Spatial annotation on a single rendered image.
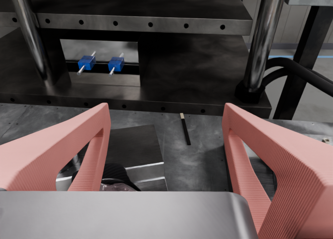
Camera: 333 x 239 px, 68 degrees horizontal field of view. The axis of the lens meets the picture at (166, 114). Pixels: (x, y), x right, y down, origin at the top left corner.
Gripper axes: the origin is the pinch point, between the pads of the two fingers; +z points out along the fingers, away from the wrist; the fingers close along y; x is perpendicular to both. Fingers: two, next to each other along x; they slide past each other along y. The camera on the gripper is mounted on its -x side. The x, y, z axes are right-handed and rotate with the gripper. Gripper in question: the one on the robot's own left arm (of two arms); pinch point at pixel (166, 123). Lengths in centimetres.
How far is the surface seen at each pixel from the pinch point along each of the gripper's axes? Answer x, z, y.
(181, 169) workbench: 38.4, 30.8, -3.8
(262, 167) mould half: 25.5, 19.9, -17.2
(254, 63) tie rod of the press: 25, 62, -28
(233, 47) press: 38, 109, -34
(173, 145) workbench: 38, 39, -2
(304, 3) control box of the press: 9, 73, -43
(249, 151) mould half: 25.3, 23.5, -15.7
